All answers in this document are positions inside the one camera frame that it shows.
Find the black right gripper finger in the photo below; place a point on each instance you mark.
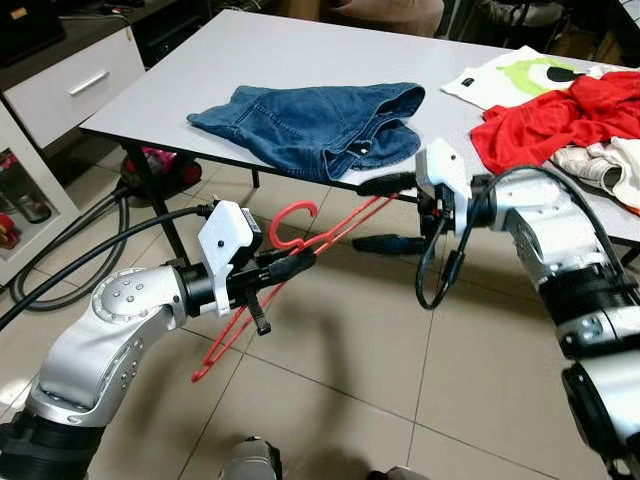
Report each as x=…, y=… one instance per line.
x=390, y=184
x=390, y=245

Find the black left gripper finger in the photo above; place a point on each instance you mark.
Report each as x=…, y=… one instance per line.
x=292, y=274
x=292, y=259

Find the red plastic hanger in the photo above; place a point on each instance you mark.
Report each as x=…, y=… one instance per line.
x=273, y=228

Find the blue denim shorts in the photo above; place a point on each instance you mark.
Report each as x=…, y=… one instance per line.
x=300, y=130

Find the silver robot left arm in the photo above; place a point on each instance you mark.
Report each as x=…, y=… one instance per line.
x=100, y=330

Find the magenta vacuum cleaner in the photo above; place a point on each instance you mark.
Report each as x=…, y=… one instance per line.
x=160, y=170

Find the white shirt green print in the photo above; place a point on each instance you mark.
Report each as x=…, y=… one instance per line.
x=500, y=80

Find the red shirt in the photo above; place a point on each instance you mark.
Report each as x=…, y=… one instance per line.
x=560, y=125

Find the white grey striped garment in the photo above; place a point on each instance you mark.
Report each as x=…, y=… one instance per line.
x=605, y=170

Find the grey robot left leg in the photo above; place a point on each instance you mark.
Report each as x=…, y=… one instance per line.
x=250, y=462

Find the grey robot leg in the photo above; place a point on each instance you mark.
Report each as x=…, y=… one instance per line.
x=250, y=462
x=398, y=475

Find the grey robot right leg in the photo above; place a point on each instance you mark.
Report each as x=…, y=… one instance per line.
x=398, y=475

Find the white glass display cabinet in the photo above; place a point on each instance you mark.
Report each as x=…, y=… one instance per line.
x=20, y=200

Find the white drawer cabinet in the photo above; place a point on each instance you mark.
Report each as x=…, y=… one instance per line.
x=70, y=95

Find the black monitor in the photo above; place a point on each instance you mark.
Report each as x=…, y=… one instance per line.
x=25, y=30

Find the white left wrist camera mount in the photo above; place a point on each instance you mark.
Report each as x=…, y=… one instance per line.
x=225, y=235

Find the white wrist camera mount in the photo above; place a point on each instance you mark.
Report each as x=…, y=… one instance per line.
x=225, y=235
x=440, y=170

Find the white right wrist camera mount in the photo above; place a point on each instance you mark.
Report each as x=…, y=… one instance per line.
x=440, y=170

